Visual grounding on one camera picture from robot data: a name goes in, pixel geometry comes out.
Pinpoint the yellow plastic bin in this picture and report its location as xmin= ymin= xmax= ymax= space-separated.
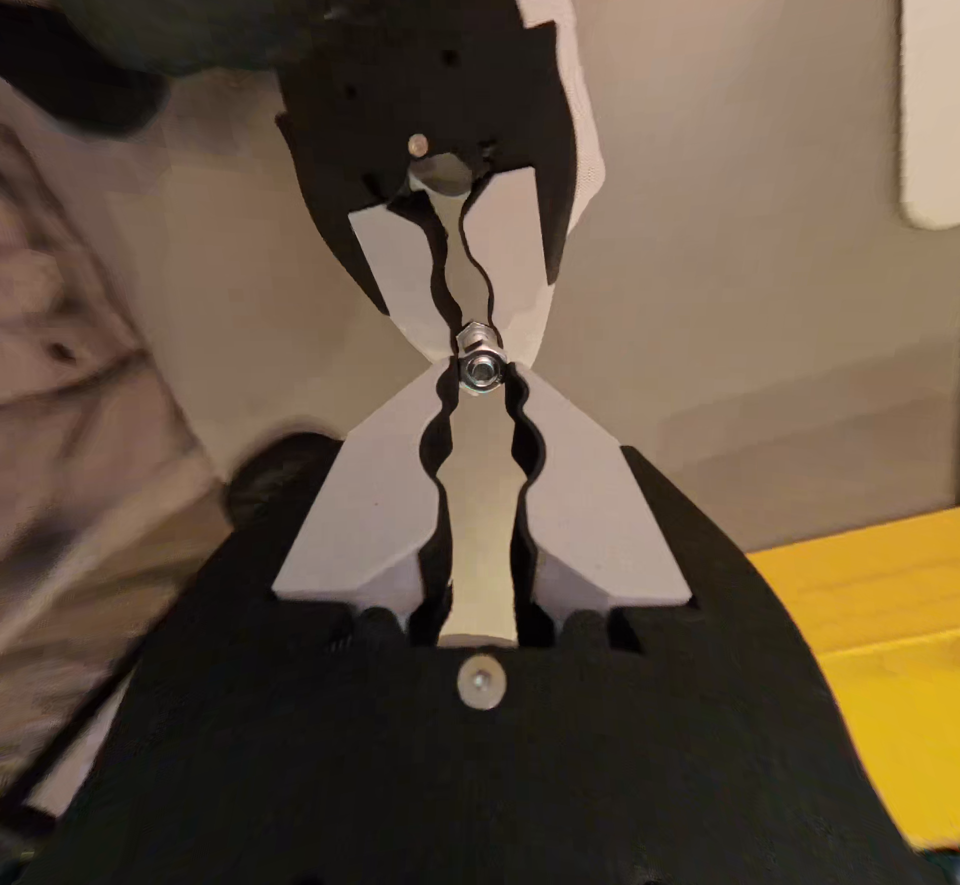
xmin=746 ymin=506 xmax=960 ymax=852

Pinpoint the silver hex nut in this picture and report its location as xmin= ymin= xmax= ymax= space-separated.
xmin=457 ymin=347 xmax=507 ymax=396

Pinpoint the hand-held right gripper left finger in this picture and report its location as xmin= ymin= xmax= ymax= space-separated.
xmin=271 ymin=360 xmax=459 ymax=650

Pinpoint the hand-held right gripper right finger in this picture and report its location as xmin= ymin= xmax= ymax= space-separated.
xmin=504 ymin=362 xmax=693 ymax=650

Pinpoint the person's left hand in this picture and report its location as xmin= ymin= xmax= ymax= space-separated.
xmin=553 ymin=21 xmax=606 ymax=235

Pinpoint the person's plaid shirt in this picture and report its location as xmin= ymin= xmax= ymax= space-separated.
xmin=0 ymin=127 xmax=230 ymax=789

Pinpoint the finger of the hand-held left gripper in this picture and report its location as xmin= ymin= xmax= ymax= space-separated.
xmin=459 ymin=165 xmax=556 ymax=370
xmin=348 ymin=202 xmax=464 ymax=365

